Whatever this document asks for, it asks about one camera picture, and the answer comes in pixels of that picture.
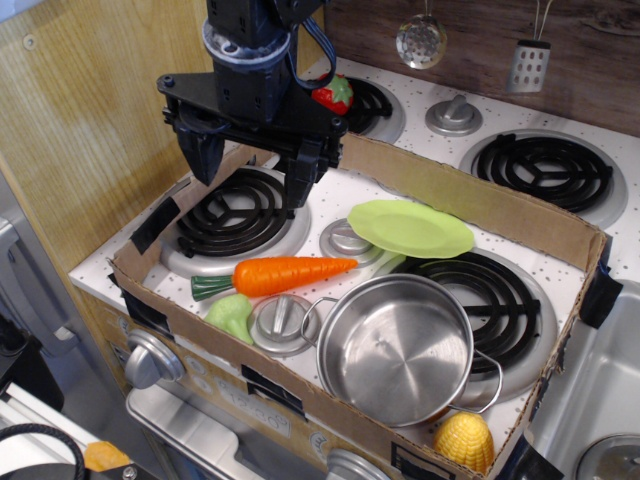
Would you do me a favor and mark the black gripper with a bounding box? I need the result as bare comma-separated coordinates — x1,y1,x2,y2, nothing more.
157,22,347,210

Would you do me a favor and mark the green toy broccoli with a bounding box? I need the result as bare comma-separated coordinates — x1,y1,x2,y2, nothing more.
204,294,254,345

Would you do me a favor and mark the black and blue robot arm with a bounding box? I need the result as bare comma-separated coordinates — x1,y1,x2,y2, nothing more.
157,1,348,210

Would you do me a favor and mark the front left black burner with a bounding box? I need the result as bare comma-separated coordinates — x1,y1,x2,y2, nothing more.
161,166,311,279

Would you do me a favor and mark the black burner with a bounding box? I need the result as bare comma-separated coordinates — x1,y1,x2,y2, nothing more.
161,166,311,279
394,248,559,406
338,75,406,144
460,129,628,229

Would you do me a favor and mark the red toy strawberry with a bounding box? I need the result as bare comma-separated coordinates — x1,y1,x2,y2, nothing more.
311,74,354,116

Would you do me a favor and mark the orange toy carrot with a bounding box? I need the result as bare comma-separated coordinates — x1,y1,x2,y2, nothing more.
191,257,359,301

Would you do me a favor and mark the silver knob middle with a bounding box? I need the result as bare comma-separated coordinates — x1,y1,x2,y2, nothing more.
319,218,383,268

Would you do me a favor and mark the back left black burner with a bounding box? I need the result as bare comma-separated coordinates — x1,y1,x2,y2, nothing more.
338,75,406,144

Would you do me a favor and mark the light green plastic plate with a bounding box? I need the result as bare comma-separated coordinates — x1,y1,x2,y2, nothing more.
347,200,475,258

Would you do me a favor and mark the silver knob front centre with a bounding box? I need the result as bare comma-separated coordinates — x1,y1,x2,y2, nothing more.
248,294,321,357

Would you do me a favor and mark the hanging metal skimmer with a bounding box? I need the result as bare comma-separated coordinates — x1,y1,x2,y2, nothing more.
396,1,448,70

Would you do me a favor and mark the silver knob back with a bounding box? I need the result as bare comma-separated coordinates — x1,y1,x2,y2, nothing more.
425,94,483,137

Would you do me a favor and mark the brown cardboard fence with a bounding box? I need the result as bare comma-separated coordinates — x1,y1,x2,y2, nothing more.
111,134,608,479

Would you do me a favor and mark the silver oven front knob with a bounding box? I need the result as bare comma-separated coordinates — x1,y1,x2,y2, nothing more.
125,329,186,389

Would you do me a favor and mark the silver oven knob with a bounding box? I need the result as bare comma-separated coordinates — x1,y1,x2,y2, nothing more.
326,449,389,480
125,329,186,389

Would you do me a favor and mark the front right black burner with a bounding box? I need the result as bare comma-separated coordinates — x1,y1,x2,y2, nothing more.
394,248,559,406

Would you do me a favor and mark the hanging metal spatula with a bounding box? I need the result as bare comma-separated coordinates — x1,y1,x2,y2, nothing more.
506,1,553,94

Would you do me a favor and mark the back right black burner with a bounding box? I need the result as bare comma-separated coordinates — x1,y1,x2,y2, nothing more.
460,129,628,229

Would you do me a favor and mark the orange object lower left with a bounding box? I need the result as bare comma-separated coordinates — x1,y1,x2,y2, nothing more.
83,441,131,472

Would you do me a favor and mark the yellow toy corn cob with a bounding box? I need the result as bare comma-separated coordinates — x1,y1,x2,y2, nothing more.
433,412,495,474

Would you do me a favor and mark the steel sink basin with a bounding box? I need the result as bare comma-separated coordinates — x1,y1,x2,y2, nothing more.
523,281,639,479

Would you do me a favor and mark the silver sink drain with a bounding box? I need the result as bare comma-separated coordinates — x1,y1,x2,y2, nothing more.
574,434,639,480

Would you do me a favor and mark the steel pot with handles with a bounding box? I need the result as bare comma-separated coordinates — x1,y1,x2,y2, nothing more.
305,274,482,428

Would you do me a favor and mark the silver oven door handle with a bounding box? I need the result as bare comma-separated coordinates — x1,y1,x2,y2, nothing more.
126,385,324,479

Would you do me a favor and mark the black cable lower left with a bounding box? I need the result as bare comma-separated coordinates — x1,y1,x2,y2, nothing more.
0,423,87,480

